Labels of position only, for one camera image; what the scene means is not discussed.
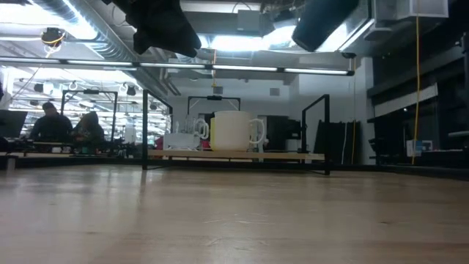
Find white mug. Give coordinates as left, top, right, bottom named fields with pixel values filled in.
left=213, top=110, right=265, bottom=152

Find ceiling cord reel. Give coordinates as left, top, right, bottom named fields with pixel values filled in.
left=40, top=27, right=67, bottom=48

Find dark blue cup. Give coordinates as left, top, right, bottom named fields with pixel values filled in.
left=292, top=0, right=361, bottom=53

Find person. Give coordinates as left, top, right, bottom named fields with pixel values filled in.
left=73, top=111, right=106, bottom=150
left=29, top=101, right=73, bottom=143

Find small black background rig frame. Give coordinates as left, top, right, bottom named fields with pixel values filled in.
left=187, top=95, right=242, bottom=115

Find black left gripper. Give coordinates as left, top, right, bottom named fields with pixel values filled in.
left=104, top=0, right=202, bottom=59

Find background work table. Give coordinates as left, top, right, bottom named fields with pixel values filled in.
left=0, top=141, right=144, bottom=159

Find dark background monitor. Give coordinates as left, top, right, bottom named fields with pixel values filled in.
left=0, top=109, right=29, bottom=139

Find black leaning boards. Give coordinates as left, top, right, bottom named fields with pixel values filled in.
left=315, top=120, right=362, bottom=166

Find wooden shelf with black frame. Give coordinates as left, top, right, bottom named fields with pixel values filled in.
left=141, top=89, right=333, bottom=176

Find clear glass cup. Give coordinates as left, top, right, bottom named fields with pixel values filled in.
left=171, top=119, right=190, bottom=150
left=182, top=116, right=210, bottom=151

